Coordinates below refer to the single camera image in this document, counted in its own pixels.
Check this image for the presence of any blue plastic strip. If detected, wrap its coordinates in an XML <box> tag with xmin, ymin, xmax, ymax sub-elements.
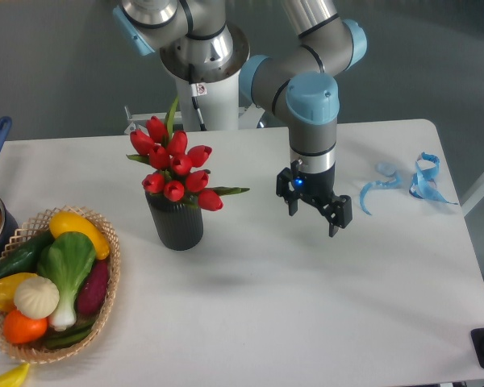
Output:
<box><xmin>359</xmin><ymin>161</ymin><xmax>404</xmax><ymax>216</ymax></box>

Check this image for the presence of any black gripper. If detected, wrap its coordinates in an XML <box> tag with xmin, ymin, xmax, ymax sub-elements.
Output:
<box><xmin>276</xmin><ymin>161</ymin><xmax>353</xmax><ymax>237</ymax></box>

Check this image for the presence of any green bok choy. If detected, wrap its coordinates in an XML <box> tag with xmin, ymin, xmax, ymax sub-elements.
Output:
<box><xmin>38</xmin><ymin>234</ymin><xmax>96</xmax><ymax>331</ymax></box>

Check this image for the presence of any dark ribbed vase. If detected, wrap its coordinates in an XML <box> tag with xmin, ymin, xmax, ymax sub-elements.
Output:
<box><xmin>145</xmin><ymin>193</ymin><xmax>203</xmax><ymax>251</ymax></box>

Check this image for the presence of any yellow banana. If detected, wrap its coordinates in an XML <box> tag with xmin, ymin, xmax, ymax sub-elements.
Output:
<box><xmin>0</xmin><ymin>363</ymin><xmax>30</xmax><ymax>387</ymax></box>

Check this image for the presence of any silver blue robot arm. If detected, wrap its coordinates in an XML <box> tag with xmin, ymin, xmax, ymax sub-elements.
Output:
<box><xmin>113</xmin><ymin>1</ymin><xmax>367</xmax><ymax>234</ymax></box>

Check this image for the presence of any purple sweet potato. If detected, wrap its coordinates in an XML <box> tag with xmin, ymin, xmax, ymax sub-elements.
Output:
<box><xmin>76</xmin><ymin>260</ymin><xmax>109</xmax><ymax>315</ymax></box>

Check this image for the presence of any woven bamboo basket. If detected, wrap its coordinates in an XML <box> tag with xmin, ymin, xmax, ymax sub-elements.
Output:
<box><xmin>0</xmin><ymin>206</ymin><xmax>120</xmax><ymax>364</ymax></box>

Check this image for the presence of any red tulip bouquet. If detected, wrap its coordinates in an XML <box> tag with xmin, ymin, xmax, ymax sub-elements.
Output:
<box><xmin>127</xmin><ymin>98</ymin><xmax>249</xmax><ymax>211</ymax></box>

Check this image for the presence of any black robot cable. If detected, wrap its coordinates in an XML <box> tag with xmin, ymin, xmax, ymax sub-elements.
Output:
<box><xmin>187</xmin><ymin>64</ymin><xmax>208</xmax><ymax>132</ymax></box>

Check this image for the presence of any yellow bell pepper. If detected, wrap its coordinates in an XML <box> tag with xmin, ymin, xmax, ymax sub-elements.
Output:
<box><xmin>0</xmin><ymin>273</ymin><xmax>36</xmax><ymax>313</ymax></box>

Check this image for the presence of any blue crumpled plastic wrap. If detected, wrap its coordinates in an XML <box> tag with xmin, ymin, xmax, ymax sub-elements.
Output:
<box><xmin>409</xmin><ymin>152</ymin><xmax>457</xmax><ymax>205</ymax></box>

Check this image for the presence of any orange fruit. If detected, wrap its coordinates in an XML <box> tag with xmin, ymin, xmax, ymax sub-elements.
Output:
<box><xmin>3</xmin><ymin>310</ymin><xmax>48</xmax><ymax>344</ymax></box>

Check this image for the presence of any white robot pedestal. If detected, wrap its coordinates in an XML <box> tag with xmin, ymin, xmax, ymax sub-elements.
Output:
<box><xmin>123</xmin><ymin>12</ymin><xmax>250</xmax><ymax>131</ymax></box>

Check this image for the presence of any white steamed bun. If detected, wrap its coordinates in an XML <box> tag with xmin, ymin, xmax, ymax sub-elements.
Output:
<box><xmin>14</xmin><ymin>277</ymin><xmax>60</xmax><ymax>319</ymax></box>

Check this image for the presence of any dark green vegetable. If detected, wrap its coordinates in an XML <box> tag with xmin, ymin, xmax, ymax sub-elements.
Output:
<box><xmin>42</xmin><ymin>320</ymin><xmax>95</xmax><ymax>351</ymax></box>

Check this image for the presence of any green cucumber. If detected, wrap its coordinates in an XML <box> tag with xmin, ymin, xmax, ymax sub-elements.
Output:
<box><xmin>0</xmin><ymin>231</ymin><xmax>54</xmax><ymax>279</ymax></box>

